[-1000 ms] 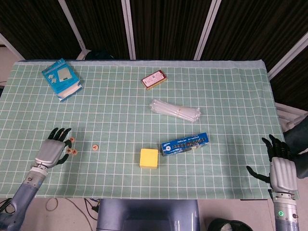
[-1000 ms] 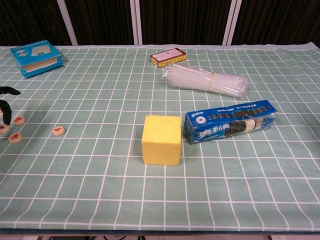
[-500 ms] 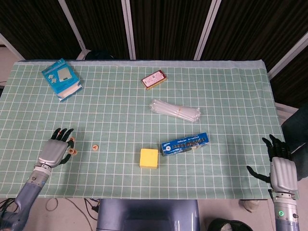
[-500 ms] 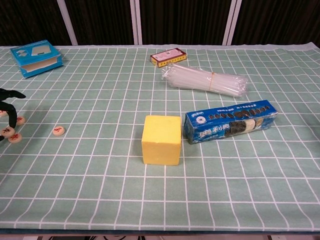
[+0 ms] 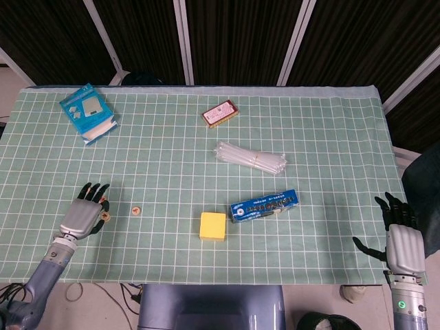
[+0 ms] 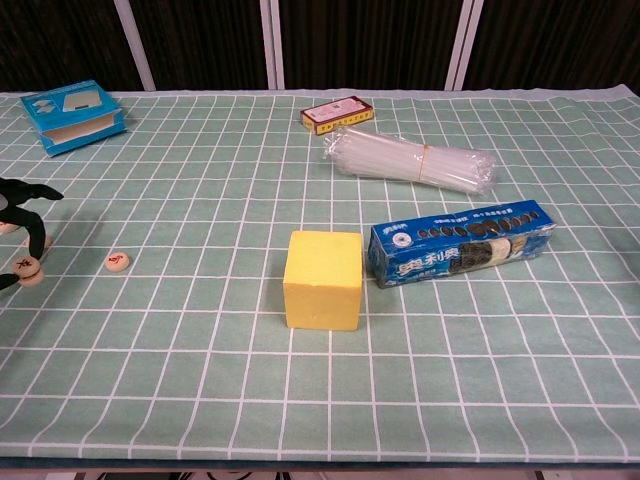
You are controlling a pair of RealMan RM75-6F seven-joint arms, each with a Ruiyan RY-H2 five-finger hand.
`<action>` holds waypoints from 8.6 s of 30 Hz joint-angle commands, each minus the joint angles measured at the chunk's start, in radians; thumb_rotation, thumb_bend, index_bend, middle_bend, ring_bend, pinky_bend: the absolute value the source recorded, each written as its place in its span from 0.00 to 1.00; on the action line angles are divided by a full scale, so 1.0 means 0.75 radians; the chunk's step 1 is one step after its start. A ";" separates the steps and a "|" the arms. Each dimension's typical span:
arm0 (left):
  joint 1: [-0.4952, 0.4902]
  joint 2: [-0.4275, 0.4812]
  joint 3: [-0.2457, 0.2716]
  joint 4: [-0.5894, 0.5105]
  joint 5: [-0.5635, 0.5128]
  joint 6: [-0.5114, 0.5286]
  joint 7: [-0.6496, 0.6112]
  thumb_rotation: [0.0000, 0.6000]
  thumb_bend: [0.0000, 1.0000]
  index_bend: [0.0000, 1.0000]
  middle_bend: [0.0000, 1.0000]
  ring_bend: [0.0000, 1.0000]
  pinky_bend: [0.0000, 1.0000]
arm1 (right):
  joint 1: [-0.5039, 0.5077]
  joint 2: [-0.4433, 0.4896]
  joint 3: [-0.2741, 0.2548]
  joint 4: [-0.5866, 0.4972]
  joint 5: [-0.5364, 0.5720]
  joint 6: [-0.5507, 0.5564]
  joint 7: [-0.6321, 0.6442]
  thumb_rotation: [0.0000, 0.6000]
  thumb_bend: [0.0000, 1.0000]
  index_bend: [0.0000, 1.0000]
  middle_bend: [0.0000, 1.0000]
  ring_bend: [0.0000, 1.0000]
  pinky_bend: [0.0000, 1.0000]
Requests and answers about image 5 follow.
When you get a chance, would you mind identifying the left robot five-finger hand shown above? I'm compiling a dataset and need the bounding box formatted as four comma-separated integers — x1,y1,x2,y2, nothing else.
54,181,111,241

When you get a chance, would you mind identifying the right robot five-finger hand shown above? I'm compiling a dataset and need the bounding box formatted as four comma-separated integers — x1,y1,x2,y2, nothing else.
353,191,427,276

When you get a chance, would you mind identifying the bystander leg in jeans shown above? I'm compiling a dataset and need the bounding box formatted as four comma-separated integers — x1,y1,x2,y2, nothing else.
401,142,440,259

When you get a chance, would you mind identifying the white lump on floor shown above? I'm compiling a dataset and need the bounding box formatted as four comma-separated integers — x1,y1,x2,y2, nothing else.
339,284,367,304

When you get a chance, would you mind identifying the tan loop on floor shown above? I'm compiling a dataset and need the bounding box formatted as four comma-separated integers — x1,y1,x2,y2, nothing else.
65,282,84,303

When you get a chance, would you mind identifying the green checked tablecloth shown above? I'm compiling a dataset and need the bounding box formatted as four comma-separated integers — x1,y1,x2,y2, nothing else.
0,85,429,286

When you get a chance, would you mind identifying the blue kitchen scale box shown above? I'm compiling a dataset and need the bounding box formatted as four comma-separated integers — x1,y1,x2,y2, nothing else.
59,82,120,146

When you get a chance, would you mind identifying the black waste bin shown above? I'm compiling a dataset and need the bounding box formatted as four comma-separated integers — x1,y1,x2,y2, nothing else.
296,311,362,330

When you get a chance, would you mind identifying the yellow foam cube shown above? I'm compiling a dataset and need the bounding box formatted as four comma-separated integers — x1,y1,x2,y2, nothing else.
199,212,228,241

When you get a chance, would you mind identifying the black chair behind table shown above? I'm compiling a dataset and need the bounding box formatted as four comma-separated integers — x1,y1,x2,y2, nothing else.
122,70,166,87

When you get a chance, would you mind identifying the blue Oreo cookie box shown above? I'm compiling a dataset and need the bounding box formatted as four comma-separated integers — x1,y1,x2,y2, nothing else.
230,188,299,223

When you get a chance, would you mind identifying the blue-grey robot torso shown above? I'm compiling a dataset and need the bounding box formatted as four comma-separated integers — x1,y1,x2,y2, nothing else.
137,284,287,330

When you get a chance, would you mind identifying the red flat card box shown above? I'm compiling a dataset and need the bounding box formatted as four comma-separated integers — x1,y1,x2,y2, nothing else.
201,98,241,130

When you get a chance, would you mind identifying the bundle of clear straws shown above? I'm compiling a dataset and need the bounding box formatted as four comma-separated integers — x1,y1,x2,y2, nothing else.
214,140,288,178

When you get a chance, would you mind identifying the dark folding partition screen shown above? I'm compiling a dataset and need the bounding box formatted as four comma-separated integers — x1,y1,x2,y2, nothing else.
0,0,440,152

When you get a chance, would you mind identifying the black floor cable with plug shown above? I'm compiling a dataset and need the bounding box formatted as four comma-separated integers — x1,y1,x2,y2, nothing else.
119,283,144,305

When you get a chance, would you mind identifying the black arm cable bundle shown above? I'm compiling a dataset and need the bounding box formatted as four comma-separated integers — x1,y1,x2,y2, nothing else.
0,283,32,309

